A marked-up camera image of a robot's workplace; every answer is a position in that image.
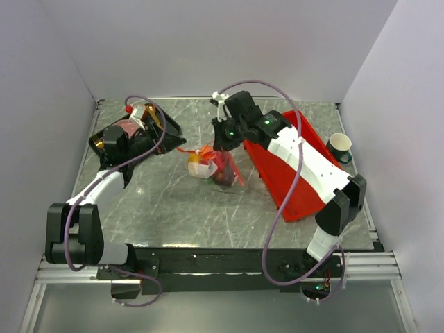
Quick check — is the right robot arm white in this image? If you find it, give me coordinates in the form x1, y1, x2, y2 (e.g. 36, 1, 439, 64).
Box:
210, 91, 366, 276

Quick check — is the dark purple toy onion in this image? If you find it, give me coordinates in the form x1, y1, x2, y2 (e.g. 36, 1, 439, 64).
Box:
213, 169, 237, 187

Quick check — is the black serving tray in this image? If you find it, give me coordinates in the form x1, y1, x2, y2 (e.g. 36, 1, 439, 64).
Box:
89, 103, 182, 159

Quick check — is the dark green mug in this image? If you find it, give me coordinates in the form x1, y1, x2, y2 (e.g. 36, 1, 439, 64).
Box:
326, 133, 352, 164

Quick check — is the clear zip top bag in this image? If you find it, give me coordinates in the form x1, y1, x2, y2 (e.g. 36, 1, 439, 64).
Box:
176, 141, 245, 189

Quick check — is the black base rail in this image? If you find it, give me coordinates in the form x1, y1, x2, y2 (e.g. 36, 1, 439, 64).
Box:
96, 248, 345, 299

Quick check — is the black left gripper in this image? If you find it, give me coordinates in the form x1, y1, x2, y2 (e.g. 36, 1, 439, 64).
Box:
123, 121, 186, 160

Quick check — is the yellow toy mango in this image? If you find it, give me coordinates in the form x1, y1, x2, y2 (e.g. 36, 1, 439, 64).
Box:
187, 153, 201, 164

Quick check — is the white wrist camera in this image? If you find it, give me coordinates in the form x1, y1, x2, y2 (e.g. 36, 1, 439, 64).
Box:
125, 104, 146, 128
210, 91, 229, 122

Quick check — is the pink dotted plate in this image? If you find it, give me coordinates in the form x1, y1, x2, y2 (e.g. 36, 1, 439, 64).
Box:
115, 119, 142, 138

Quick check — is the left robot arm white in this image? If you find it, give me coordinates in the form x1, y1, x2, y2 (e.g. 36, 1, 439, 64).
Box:
45, 123, 186, 279

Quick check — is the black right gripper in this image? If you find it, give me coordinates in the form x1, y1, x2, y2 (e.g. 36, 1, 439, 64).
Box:
212, 113, 248, 153

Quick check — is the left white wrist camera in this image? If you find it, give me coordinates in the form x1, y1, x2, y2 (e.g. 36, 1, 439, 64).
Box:
125, 104, 146, 128

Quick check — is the red toy bell pepper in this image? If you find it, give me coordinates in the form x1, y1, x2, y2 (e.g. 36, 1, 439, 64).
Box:
202, 151, 229, 171

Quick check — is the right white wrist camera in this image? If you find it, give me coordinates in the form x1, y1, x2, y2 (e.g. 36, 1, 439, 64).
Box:
210, 91, 229, 122

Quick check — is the gold spoon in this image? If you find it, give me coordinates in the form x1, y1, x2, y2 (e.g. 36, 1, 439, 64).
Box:
146, 103, 163, 130

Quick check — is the red plastic bin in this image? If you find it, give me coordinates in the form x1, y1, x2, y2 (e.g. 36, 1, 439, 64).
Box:
242, 110, 344, 223

